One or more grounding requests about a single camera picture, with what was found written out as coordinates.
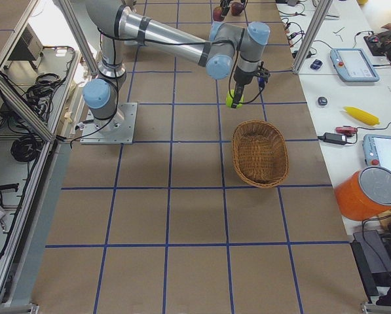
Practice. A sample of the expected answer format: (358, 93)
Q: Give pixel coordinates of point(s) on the yellow toy corn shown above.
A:
(362, 116)

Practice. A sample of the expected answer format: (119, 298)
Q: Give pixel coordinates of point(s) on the lower teach pendant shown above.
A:
(377, 150)

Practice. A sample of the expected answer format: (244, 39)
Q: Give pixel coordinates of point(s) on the small black round device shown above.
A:
(322, 101)

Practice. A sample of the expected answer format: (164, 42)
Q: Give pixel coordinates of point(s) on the black power adapter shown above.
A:
(333, 138)

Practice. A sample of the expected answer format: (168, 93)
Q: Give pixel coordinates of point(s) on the dark red apple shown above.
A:
(217, 14)

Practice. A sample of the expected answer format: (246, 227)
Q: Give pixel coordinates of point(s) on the teach pendant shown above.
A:
(353, 65)
(377, 150)

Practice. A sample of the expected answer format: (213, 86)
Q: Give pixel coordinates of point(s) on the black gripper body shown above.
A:
(242, 78)

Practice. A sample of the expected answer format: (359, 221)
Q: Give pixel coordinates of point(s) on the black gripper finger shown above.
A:
(237, 95)
(224, 7)

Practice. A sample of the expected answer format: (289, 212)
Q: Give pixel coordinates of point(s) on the black box on floor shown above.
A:
(373, 261)

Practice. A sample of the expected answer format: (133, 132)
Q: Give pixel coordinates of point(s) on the aluminium frame post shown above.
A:
(311, 33)

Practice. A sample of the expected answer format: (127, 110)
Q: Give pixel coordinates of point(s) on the aluminium side frame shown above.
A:
(41, 49)

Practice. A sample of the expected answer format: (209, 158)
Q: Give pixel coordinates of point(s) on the red small device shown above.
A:
(348, 131)

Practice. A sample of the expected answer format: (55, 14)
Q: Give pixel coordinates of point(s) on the oval wicker basket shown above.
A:
(260, 155)

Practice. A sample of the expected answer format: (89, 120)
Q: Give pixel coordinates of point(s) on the orange cylinder container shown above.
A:
(365, 194)

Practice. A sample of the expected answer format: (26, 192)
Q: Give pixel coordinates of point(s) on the upper teach pendant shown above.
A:
(353, 65)

